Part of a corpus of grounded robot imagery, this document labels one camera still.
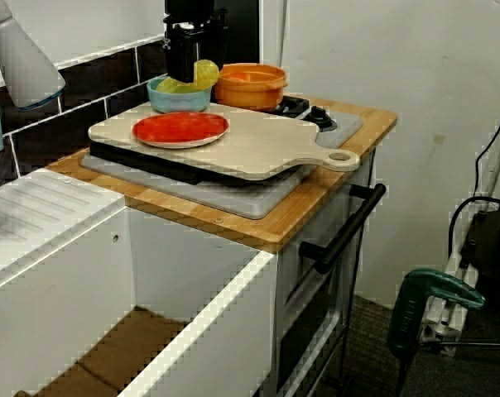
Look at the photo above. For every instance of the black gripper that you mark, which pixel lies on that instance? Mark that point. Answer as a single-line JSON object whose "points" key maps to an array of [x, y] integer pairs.
{"points": [[192, 18]]}

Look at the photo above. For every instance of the yellow toy corn cob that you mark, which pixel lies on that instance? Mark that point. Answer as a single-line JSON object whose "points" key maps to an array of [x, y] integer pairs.
{"points": [[206, 76]]}

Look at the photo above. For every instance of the light blue bowl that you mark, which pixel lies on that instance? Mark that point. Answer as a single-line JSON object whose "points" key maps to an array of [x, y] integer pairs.
{"points": [[175, 103]]}

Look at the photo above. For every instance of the orange toy pot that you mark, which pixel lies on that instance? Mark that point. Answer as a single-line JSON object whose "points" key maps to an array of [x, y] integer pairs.
{"points": [[250, 93]]}

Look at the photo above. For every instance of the red plate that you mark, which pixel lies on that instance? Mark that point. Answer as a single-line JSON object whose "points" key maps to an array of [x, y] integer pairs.
{"points": [[179, 128]]}

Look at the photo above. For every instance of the pale wooden cutting board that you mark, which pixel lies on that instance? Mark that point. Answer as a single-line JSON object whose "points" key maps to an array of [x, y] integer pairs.
{"points": [[254, 149]]}

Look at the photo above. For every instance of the black stove knob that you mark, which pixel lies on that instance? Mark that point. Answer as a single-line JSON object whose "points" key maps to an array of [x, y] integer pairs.
{"points": [[318, 118]]}

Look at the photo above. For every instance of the grey toy stove plate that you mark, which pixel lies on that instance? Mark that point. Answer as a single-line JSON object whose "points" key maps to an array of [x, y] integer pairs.
{"points": [[233, 198]]}

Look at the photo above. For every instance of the white toy oven front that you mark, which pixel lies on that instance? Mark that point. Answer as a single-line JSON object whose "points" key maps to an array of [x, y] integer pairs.
{"points": [[333, 207]]}

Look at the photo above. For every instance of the white sink unit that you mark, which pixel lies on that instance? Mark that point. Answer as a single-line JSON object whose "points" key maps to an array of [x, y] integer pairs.
{"points": [[171, 269]]}

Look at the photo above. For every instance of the brown cardboard sheet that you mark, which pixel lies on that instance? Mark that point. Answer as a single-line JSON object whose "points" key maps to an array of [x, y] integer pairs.
{"points": [[130, 343]]}

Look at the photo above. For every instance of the green power drill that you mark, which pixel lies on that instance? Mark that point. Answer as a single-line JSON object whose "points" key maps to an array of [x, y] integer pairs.
{"points": [[411, 310]]}

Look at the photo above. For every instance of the black device box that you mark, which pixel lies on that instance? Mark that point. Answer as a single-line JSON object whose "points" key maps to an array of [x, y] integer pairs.
{"points": [[494, 248]]}

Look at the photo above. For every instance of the silver aluminium frame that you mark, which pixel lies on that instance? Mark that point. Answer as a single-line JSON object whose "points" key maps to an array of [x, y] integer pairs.
{"points": [[438, 326]]}

